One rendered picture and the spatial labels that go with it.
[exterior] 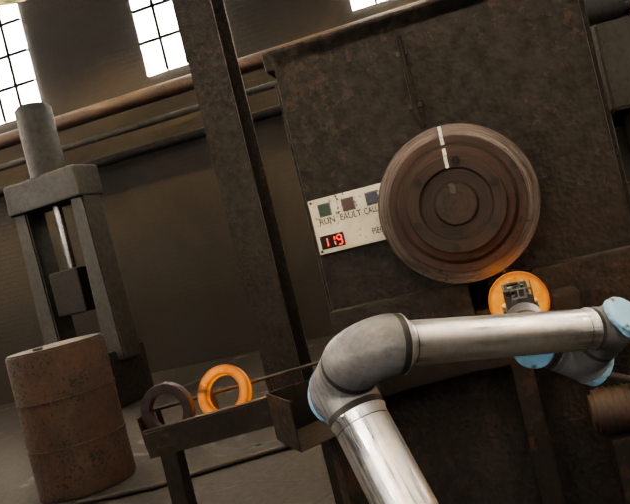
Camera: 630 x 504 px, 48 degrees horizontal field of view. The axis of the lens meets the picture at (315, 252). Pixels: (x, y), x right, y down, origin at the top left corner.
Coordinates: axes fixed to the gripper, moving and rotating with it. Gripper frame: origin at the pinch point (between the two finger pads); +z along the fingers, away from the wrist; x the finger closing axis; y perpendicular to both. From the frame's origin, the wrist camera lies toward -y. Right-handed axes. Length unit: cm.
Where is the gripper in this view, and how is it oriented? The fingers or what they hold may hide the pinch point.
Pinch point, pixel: (517, 293)
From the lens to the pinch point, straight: 197.2
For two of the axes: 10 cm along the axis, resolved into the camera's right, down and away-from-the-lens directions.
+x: -9.5, 2.2, 2.4
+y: -2.8, -9.2, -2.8
